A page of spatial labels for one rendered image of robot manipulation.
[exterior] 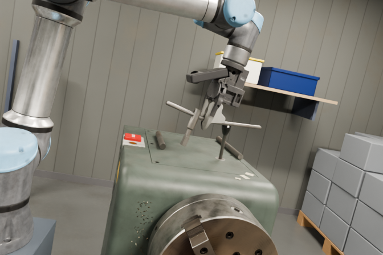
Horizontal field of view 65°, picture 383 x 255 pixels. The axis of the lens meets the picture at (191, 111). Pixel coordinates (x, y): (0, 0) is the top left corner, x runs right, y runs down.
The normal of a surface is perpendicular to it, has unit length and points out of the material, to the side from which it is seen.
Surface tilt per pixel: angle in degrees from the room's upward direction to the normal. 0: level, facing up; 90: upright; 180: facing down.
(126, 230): 90
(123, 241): 90
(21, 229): 72
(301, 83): 90
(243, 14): 90
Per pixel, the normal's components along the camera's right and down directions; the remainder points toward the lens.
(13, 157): 0.69, 0.18
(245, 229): 0.20, 0.16
